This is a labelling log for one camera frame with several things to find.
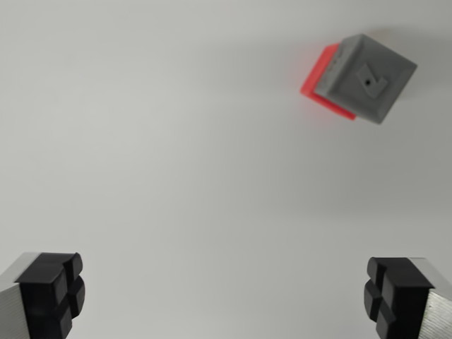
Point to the red dotted cube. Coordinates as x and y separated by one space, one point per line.
318 76

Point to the grey embossed cube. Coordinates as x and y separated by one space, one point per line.
367 81

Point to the black-padded silver gripper right finger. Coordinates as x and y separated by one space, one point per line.
402 296

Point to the black-padded silver gripper left finger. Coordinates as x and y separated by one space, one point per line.
42 293

